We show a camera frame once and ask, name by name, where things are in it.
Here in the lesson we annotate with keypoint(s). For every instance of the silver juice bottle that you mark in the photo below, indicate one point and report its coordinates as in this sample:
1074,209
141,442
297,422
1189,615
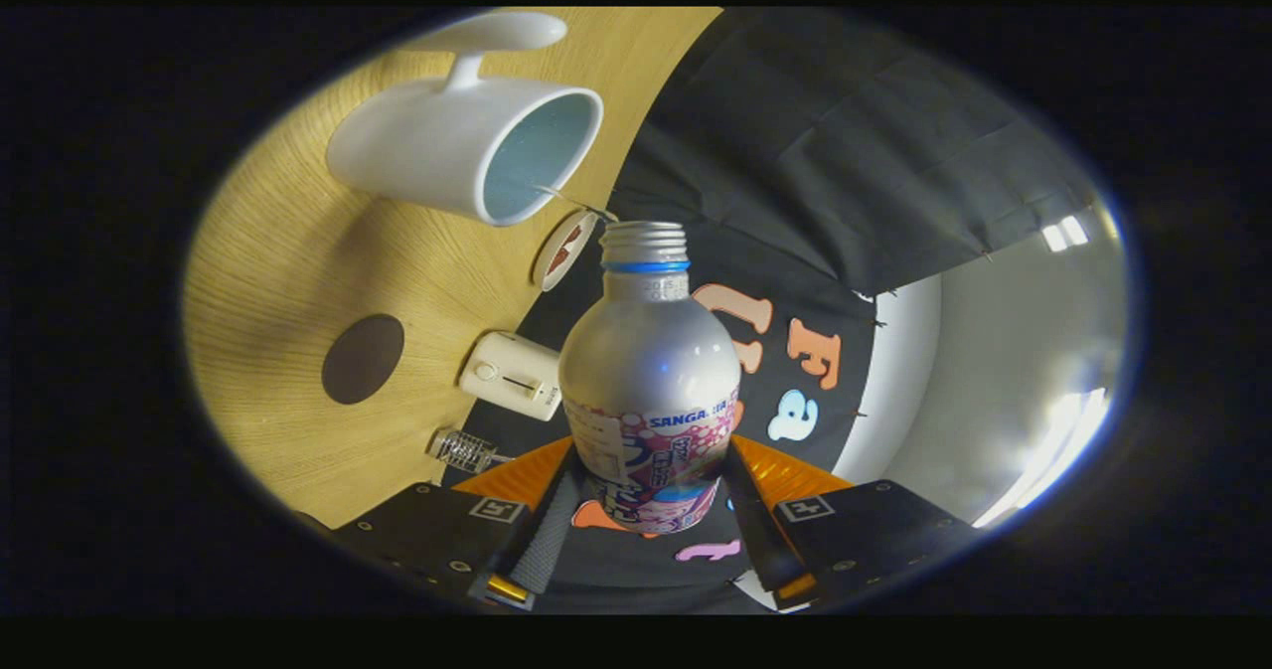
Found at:
651,351

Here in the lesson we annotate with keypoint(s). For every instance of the ceiling tube light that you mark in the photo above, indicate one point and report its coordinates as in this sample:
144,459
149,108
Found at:
1065,234

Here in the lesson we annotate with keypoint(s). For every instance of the white cup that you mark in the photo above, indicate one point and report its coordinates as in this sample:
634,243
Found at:
427,142

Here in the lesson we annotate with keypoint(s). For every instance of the red snack pieces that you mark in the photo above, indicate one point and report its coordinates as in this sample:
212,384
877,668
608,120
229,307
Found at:
564,250

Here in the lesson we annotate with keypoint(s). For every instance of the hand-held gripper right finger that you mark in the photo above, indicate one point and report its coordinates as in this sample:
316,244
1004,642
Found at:
750,530

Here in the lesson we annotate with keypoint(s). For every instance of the white oval plate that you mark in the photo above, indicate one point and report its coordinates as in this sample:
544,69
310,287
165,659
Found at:
549,269

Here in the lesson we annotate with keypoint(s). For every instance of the ceiling panel light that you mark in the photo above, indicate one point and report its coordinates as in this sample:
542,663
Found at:
1053,450

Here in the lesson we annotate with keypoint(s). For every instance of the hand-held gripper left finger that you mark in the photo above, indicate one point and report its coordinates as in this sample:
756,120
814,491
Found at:
542,540

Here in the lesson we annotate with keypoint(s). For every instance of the white small appliance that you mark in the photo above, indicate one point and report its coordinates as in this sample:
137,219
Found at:
507,376

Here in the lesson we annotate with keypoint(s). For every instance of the wooden table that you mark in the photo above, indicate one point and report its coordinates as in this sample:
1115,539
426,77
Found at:
268,251

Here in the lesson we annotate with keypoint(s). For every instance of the round brown coaster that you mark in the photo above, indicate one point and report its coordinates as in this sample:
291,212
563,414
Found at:
363,359

